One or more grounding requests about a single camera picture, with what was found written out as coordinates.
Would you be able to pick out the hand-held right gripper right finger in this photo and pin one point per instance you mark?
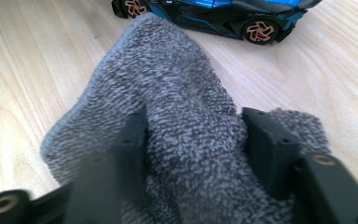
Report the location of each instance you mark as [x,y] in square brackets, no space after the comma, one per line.
[270,149]

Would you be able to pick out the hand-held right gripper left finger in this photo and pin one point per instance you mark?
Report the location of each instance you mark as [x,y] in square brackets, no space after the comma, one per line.
[133,146]

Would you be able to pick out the grey terry towel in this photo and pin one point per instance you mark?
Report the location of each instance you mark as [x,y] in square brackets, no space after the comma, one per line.
[183,109]

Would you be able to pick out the blue and black toy car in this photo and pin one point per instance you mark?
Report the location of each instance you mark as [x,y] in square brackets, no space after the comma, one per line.
[217,15]

